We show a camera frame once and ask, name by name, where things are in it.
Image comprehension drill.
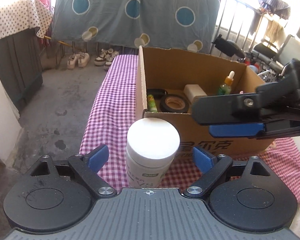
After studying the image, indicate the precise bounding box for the polka dot cloth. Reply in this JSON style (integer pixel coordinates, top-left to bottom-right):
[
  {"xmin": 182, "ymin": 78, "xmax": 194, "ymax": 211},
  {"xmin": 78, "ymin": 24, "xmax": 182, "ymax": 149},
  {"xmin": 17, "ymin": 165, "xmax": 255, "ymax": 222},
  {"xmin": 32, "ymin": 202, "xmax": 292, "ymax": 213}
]
[{"xmin": 0, "ymin": 0, "xmax": 53, "ymax": 39}]

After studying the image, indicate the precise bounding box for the black tape roll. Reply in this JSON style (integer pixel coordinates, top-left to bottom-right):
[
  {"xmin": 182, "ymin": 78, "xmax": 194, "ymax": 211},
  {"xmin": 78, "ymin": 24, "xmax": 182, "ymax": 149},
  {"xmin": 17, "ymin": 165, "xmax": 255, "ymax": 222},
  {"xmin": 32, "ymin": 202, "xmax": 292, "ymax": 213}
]
[{"xmin": 160, "ymin": 94, "xmax": 190, "ymax": 113}]

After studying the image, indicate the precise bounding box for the green dropper bottle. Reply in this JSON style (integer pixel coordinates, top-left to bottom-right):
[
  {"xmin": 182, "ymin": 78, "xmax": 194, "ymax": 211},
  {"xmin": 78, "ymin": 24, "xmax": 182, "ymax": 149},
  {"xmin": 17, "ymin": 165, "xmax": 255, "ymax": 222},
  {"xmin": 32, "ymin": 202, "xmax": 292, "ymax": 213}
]
[{"xmin": 217, "ymin": 70, "xmax": 235, "ymax": 95}]

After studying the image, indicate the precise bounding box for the dark sneaker pair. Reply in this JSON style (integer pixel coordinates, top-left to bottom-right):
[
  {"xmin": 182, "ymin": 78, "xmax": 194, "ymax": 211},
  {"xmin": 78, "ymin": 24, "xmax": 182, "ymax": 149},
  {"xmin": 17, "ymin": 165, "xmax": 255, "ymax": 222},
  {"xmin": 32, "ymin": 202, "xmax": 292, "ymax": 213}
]
[{"xmin": 94, "ymin": 48, "xmax": 119, "ymax": 72}]

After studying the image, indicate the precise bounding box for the white sneaker pair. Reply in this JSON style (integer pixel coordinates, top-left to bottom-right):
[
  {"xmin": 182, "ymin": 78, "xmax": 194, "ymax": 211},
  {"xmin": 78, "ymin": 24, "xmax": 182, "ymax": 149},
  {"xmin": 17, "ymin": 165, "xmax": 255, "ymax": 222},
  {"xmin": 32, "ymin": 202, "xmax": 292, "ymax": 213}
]
[{"xmin": 67, "ymin": 52, "xmax": 90, "ymax": 69}]

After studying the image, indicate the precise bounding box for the pink checkered tablecloth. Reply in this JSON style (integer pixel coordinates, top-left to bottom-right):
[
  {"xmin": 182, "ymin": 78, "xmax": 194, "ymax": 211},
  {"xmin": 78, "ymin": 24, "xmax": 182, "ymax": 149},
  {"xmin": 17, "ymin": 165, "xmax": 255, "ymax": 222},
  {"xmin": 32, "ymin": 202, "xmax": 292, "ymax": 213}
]
[{"xmin": 79, "ymin": 55, "xmax": 300, "ymax": 202}]

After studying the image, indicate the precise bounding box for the black cylindrical tube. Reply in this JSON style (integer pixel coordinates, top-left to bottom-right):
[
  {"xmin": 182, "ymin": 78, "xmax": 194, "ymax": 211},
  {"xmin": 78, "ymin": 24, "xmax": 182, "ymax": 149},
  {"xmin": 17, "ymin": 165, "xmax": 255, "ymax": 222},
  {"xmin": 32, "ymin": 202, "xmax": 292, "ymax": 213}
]
[{"xmin": 147, "ymin": 88, "xmax": 168, "ymax": 100}]

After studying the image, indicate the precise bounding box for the white power adapter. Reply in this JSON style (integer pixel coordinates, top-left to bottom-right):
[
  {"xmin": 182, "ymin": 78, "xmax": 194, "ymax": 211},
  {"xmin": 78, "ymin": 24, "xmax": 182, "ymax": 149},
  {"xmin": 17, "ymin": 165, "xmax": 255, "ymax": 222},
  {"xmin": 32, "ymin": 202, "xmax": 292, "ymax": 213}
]
[{"xmin": 184, "ymin": 84, "xmax": 207, "ymax": 105}]

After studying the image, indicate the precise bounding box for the white supplement bottle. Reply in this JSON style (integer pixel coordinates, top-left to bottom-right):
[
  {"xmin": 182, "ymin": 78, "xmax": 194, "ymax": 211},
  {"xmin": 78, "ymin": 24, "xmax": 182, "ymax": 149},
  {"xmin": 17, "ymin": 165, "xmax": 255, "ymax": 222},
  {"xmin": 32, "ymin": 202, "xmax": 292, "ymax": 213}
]
[{"xmin": 126, "ymin": 118, "xmax": 180, "ymax": 188}]

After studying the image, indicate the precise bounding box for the brown cardboard box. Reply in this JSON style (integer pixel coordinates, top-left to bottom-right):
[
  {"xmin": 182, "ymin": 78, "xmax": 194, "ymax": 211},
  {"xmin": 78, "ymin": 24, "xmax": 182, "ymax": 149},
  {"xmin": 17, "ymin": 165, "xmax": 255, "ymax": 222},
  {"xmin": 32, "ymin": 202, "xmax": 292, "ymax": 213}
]
[{"xmin": 135, "ymin": 47, "xmax": 273, "ymax": 159}]

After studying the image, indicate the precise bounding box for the wheelchair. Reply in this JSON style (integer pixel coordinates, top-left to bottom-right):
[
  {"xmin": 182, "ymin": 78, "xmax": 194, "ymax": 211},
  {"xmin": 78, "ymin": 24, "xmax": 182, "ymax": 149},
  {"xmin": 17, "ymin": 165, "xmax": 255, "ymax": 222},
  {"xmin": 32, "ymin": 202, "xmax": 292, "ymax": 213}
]
[{"xmin": 244, "ymin": 28, "xmax": 300, "ymax": 82}]

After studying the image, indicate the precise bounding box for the green lip balm tube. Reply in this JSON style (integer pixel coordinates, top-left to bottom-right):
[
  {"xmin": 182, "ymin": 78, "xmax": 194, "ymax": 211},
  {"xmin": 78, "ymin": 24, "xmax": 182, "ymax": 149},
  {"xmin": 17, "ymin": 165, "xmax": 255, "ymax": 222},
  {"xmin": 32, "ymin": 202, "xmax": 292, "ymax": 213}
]
[{"xmin": 147, "ymin": 94, "xmax": 158, "ymax": 113}]

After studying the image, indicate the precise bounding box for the blue patterned sheet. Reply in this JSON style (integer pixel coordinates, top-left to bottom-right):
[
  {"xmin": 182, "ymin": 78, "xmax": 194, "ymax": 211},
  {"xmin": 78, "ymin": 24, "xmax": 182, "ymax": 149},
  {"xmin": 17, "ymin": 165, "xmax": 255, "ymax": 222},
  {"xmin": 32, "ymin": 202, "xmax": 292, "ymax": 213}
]
[{"xmin": 52, "ymin": 0, "xmax": 221, "ymax": 53}]

